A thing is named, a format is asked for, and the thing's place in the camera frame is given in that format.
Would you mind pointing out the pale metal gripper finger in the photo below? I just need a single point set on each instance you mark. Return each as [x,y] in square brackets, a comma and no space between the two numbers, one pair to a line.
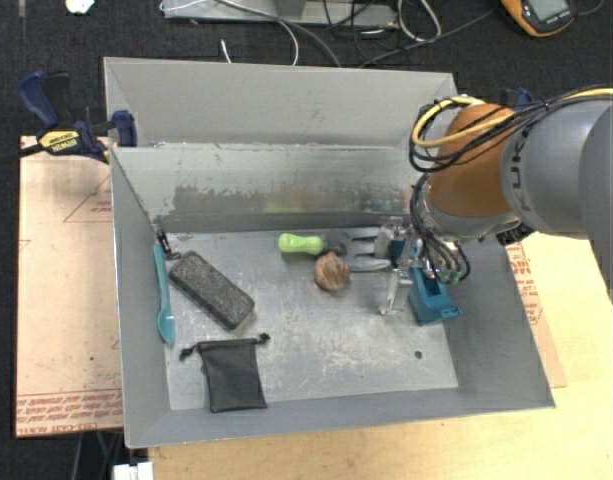
[387,298]
[402,293]

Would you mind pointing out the teal plastic box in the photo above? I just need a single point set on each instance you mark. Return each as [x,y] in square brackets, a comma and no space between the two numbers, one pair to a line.
[428,298]

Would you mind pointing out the brown round ball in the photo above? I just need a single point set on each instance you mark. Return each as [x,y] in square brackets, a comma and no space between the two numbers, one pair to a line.
[331,271]

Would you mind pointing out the grey metal bin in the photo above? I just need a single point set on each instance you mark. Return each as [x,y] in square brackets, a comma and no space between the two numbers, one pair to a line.
[311,318]

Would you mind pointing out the dark grey flat block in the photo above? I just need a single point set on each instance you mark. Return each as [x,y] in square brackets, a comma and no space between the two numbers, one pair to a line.
[211,289]

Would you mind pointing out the teal plastic spoon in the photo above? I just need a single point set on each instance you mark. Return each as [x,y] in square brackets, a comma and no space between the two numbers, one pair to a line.
[162,293]

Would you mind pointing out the small black clip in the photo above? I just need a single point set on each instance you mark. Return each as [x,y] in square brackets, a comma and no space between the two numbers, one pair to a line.
[167,248]

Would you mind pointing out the brown cardboard board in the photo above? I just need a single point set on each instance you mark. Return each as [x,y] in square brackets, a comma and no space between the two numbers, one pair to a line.
[61,293]

